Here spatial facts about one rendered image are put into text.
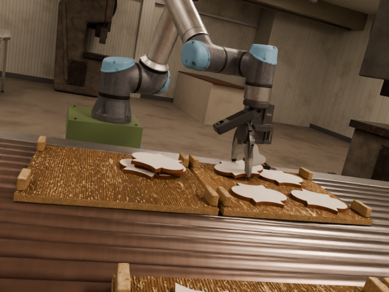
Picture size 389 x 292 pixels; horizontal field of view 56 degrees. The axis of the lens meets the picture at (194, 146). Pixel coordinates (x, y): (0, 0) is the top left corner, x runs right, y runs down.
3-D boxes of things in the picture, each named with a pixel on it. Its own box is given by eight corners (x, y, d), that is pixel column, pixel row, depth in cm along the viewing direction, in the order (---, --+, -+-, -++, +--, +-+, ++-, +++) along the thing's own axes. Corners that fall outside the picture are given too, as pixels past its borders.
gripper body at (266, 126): (271, 146, 105) (278, 105, 102) (243, 145, 102) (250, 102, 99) (259, 139, 112) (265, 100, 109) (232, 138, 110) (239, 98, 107)
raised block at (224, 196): (214, 196, 87) (216, 185, 87) (221, 197, 88) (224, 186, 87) (223, 207, 82) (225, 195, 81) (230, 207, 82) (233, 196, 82)
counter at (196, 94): (200, 107, 1027) (206, 76, 1008) (240, 129, 792) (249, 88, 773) (172, 103, 998) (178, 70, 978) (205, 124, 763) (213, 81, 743)
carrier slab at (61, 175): (38, 149, 101) (39, 143, 101) (182, 165, 113) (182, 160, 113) (13, 201, 68) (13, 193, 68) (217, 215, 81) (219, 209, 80)
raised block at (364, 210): (349, 207, 99) (352, 198, 99) (355, 208, 100) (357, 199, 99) (364, 218, 94) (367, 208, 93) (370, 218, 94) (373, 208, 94)
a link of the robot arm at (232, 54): (207, 43, 107) (234, 46, 99) (234, 49, 115) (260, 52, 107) (202, 71, 109) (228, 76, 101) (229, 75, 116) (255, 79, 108)
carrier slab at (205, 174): (184, 165, 114) (185, 160, 113) (298, 177, 126) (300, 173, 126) (222, 215, 81) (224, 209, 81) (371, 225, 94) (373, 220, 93)
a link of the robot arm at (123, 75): (92, 88, 139) (96, 51, 136) (124, 91, 148) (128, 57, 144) (106, 95, 130) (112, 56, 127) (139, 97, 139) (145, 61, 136)
